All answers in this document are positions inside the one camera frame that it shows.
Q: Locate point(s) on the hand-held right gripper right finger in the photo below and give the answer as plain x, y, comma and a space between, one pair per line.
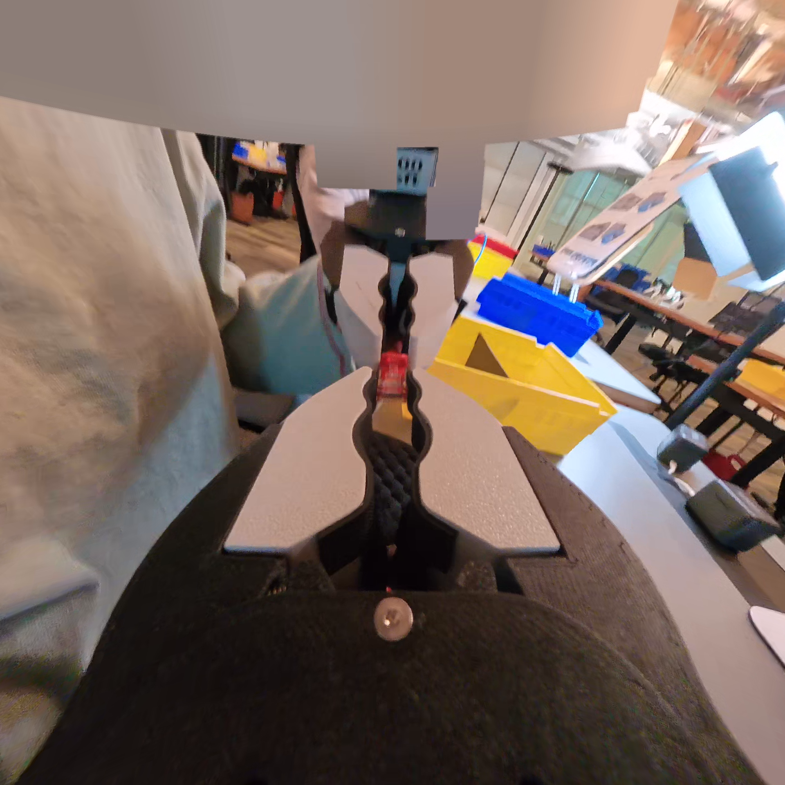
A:
484, 490

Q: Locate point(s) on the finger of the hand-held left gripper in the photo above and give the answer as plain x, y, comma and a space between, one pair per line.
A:
435, 294
362, 294

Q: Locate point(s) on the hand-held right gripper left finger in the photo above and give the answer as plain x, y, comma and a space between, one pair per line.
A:
300, 484

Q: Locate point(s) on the grey desk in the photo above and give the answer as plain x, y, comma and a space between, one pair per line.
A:
644, 552

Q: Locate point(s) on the red plastic bin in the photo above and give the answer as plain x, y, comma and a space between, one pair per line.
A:
500, 246

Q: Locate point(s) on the blue plastic bin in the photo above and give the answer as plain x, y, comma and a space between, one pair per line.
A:
533, 313

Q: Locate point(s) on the black floor lamp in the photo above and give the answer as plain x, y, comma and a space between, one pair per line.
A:
558, 165

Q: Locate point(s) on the small grey power box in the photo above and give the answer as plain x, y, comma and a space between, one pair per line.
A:
684, 444

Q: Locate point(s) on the wooden office table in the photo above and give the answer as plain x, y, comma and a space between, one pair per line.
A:
674, 313
736, 392

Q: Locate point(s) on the red container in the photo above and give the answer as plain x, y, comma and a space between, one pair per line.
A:
723, 466

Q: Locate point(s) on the large grey power box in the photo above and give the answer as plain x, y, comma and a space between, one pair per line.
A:
730, 515

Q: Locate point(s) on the small yellow bin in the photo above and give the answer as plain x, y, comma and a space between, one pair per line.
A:
763, 375

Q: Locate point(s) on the studio light on stand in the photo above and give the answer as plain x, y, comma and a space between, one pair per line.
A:
736, 202

